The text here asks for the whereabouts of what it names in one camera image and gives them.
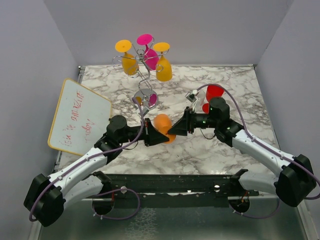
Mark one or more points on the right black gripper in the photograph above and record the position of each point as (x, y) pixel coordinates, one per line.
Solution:
(186, 123)

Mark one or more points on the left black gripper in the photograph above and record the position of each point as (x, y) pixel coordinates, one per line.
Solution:
(152, 136)

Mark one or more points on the orange wine glass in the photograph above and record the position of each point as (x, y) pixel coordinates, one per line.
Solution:
(163, 124)

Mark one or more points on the chrome wine glass rack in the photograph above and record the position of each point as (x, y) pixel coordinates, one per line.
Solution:
(145, 96)

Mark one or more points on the red wine glass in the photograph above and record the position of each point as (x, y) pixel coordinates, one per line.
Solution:
(212, 91)

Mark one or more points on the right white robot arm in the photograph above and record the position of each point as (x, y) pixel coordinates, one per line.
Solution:
(293, 177)

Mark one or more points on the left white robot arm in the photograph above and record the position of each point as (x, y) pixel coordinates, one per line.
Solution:
(47, 195)

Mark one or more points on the yellow wine glass right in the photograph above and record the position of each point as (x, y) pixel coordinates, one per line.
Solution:
(163, 66)

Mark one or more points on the yellow wine glass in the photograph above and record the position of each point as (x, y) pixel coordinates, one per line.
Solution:
(128, 61)
(163, 66)

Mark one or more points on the yellow wine glass left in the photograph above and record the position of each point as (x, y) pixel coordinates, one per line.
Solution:
(128, 61)

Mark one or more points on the pink wine glass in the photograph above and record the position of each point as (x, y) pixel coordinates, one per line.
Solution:
(150, 56)

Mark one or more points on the yellow framed whiteboard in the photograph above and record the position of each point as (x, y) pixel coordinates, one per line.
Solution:
(80, 119)

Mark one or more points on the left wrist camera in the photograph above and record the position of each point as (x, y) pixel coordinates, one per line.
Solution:
(145, 110)

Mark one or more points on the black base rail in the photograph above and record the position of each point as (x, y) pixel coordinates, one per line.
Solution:
(128, 191)

